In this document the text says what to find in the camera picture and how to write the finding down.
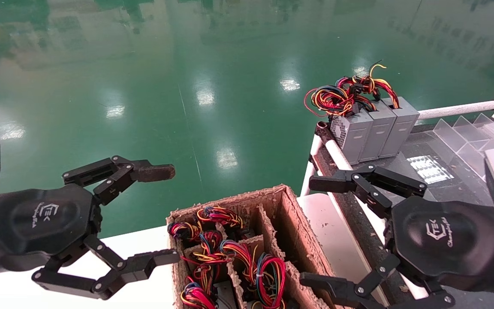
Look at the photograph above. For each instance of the left gripper finger worn pad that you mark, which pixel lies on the left gripper finger worn pad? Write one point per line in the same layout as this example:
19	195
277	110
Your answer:
157	172

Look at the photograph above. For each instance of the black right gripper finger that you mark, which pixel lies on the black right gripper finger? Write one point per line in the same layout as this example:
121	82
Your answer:
328	285
328	183

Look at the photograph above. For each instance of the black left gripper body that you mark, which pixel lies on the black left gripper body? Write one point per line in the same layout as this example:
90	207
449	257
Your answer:
45	223

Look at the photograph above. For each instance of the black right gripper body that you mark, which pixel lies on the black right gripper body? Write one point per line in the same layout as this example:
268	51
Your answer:
440	240

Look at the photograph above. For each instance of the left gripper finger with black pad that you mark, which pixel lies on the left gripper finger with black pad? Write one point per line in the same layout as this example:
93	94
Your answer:
144	264

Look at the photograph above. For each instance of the brown cardboard divider box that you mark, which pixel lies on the brown cardboard divider box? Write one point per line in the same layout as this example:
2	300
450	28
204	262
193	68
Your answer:
290	214

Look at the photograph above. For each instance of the grey power supply vented side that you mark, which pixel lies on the grey power supply vented side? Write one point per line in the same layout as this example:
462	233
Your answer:
352	137

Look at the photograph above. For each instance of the black tube joint connector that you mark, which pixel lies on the black tube joint connector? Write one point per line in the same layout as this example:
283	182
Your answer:
323	131

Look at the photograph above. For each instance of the power supply green red coil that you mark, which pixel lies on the power supply green red coil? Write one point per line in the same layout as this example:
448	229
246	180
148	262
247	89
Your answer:
270	262

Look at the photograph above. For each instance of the clear acrylic divider tray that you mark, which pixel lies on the clear acrylic divider tray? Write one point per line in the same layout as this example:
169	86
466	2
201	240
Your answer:
465	137

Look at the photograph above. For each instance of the white frame leg tube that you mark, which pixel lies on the white frame leg tube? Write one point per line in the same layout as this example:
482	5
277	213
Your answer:
308	180

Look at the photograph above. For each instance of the long white rail tube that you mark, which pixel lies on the long white rail tube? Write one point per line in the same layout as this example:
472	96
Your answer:
337	154

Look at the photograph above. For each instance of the short white rail tube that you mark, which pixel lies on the short white rail tube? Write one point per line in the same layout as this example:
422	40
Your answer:
457	110

